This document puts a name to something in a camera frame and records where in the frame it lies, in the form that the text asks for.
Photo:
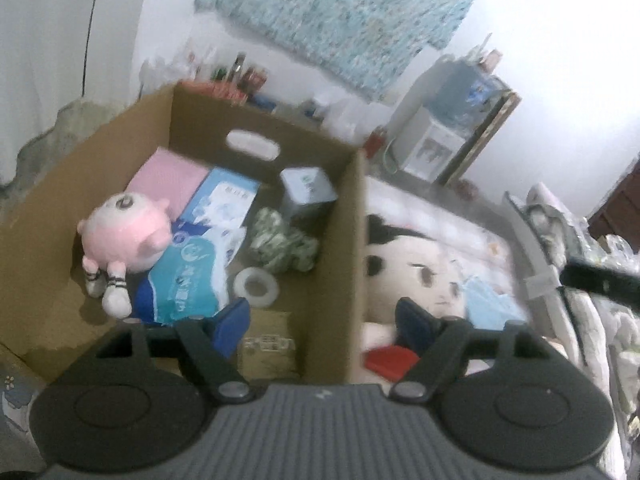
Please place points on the white tape roll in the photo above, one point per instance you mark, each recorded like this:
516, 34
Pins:
257, 286

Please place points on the blue water bottle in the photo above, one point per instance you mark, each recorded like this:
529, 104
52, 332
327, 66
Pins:
466, 95

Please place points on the blue white tissue pack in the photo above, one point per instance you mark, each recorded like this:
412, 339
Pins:
191, 277

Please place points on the brown cardboard box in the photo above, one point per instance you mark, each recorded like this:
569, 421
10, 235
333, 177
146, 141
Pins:
47, 317

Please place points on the gold soap box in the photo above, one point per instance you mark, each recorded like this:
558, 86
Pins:
268, 350

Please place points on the framed board against wall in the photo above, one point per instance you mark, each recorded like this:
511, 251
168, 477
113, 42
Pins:
492, 123

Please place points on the pink round plush toy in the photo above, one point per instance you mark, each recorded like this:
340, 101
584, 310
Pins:
128, 233

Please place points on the red thermos bottle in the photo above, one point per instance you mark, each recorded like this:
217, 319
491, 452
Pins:
374, 142

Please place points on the pink sponge cloth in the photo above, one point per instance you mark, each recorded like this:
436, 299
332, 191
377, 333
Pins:
169, 176

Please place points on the grey cream tube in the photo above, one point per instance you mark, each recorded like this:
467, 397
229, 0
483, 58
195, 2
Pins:
308, 193

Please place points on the green floral scrunchie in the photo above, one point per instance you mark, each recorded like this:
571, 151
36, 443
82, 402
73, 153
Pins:
279, 247

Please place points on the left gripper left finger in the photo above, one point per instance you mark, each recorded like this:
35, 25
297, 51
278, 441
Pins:
208, 346

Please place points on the big-head doll red dress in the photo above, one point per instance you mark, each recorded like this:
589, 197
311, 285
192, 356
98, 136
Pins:
411, 280

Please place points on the brown wooden door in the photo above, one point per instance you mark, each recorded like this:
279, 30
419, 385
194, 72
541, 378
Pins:
620, 214

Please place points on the floral blue wall cloth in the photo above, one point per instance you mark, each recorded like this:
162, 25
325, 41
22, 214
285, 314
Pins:
366, 43

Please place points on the white water dispenser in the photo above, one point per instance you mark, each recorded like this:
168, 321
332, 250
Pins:
425, 146

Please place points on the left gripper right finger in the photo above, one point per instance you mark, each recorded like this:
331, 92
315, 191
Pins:
440, 345

